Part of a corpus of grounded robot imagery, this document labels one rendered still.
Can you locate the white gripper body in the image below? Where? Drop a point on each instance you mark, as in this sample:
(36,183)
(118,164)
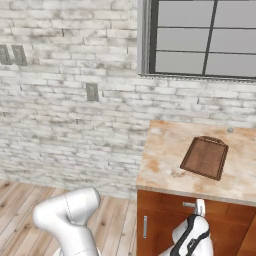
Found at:
(200,207)

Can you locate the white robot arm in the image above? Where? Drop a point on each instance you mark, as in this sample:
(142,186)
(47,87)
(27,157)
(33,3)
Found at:
(71,216)

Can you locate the brown wooden drawer front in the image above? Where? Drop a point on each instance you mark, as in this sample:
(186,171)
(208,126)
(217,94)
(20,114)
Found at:
(230,215)

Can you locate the brown wooden cutting board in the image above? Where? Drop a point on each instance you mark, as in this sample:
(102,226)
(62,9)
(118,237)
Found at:
(205,157)

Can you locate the brown wooden cupboard door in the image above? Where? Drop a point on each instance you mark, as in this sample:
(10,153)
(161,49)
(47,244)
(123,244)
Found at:
(160,226)

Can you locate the small grey round knob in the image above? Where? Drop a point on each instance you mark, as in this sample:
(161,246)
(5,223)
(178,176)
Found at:
(230,130)

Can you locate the dark framed window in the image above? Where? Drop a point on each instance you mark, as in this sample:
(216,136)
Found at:
(200,38)

